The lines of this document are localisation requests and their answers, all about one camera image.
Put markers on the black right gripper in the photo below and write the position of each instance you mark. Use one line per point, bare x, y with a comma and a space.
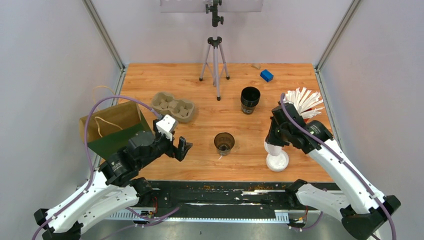
270, 139

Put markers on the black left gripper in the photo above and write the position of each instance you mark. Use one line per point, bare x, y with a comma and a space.
173, 151

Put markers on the brown coffee cup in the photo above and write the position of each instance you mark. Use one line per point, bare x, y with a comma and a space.
224, 143

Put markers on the white single cup lid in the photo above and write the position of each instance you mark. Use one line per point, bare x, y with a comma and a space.
273, 150

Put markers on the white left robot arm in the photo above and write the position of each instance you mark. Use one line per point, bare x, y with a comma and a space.
115, 185

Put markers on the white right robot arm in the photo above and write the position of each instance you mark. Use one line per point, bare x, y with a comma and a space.
362, 208

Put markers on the white plastic lid stack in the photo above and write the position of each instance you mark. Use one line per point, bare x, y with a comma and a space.
277, 163

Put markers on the white wrapped straws bundle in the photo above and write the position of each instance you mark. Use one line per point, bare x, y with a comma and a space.
305, 101

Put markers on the black paper cup stack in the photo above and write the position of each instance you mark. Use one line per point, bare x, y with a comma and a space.
250, 97

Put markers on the grey pulp cup carrier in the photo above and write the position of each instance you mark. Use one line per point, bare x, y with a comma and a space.
165, 103

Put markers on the blue small block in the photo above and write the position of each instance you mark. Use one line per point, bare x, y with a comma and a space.
266, 75

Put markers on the small tan block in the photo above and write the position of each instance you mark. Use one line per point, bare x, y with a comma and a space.
256, 66

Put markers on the green paper bag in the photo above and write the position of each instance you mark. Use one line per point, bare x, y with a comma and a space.
111, 128

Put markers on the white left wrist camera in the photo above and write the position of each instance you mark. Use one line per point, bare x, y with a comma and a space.
166, 126

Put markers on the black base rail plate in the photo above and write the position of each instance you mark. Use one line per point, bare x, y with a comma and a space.
220, 200

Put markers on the grey camera tripod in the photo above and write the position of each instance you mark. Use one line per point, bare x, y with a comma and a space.
214, 42

